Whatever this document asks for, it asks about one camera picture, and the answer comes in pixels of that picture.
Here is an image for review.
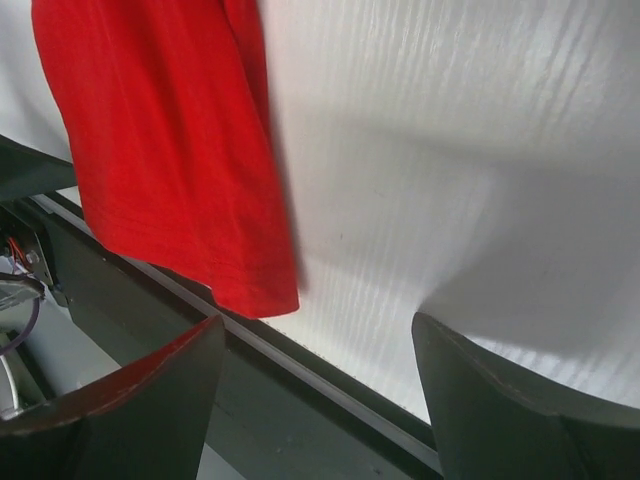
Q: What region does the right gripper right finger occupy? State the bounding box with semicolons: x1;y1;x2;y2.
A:
412;313;639;479

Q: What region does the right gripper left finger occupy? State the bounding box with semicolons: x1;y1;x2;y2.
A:
1;317;225;479

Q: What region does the red t shirt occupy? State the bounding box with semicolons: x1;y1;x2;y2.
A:
31;1;299;319

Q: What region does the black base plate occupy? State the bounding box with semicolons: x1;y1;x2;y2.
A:
1;139;441;479

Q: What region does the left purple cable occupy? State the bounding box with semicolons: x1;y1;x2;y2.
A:
0;272;46;357

